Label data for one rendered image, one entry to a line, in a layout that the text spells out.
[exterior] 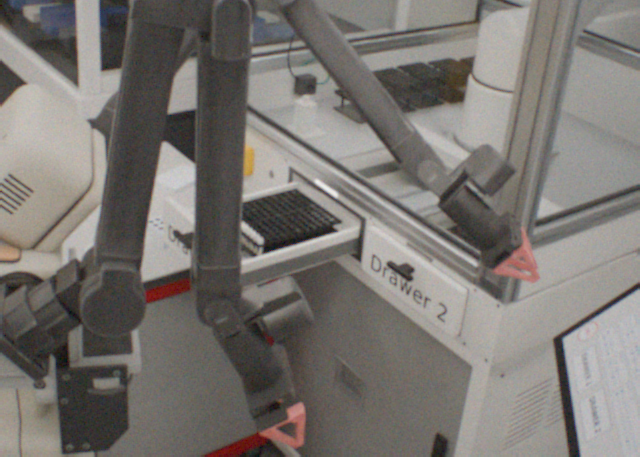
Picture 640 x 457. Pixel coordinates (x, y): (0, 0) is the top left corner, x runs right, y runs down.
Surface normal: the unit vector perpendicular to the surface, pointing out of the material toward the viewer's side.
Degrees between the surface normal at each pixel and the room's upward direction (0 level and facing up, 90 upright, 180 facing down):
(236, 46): 90
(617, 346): 50
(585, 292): 90
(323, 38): 64
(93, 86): 90
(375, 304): 90
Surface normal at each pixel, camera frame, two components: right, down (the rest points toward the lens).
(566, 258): 0.60, 0.43
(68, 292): 0.23, 0.49
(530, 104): -0.80, 0.23
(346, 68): -0.11, 0.11
